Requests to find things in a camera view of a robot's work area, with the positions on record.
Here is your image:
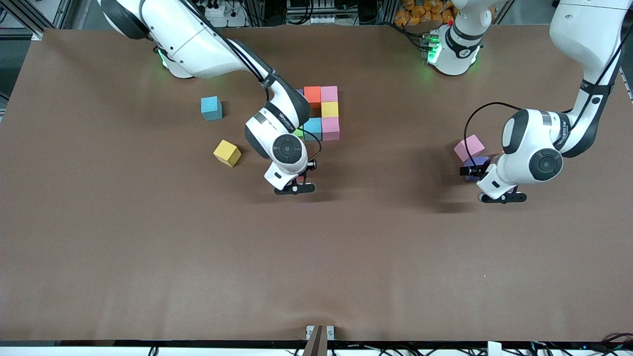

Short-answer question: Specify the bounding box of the cyan foam cube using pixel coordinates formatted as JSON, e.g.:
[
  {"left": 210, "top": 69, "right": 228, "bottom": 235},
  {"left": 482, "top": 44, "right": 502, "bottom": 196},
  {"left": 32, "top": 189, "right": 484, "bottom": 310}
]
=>
[
  {"left": 200, "top": 96, "right": 223, "bottom": 122},
  {"left": 303, "top": 118, "right": 323, "bottom": 141}
]

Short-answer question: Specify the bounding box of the grey electronics box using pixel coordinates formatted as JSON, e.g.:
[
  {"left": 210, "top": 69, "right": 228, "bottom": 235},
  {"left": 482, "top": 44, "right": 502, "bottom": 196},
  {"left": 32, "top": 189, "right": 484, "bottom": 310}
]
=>
[{"left": 286, "top": 0, "right": 338, "bottom": 25}]

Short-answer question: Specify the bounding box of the bag of orange items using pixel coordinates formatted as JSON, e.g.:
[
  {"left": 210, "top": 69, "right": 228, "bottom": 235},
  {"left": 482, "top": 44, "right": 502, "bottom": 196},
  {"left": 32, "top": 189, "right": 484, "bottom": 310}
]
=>
[{"left": 394, "top": 0, "right": 456, "bottom": 27}]

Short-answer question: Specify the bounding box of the white power strip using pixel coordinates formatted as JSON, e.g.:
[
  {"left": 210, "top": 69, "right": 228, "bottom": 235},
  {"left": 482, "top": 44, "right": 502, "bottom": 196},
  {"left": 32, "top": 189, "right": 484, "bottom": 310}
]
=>
[{"left": 198, "top": 0, "right": 233, "bottom": 18}]

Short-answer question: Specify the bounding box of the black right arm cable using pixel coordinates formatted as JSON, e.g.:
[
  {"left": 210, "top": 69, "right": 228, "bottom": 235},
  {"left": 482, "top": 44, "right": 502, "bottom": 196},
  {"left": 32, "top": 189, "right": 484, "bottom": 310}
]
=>
[{"left": 181, "top": 0, "right": 323, "bottom": 164}]

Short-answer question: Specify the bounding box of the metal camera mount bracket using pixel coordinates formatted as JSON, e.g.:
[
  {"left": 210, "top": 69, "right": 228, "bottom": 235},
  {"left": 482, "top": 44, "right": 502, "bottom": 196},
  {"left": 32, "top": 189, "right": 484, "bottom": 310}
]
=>
[{"left": 303, "top": 325, "right": 335, "bottom": 356}]

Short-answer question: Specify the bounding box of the aluminium frame profile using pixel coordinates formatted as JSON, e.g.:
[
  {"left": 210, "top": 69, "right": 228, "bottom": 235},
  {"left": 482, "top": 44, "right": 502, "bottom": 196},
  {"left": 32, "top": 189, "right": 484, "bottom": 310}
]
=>
[{"left": 0, "top": 0, "right": 75, "bottom": 41}]

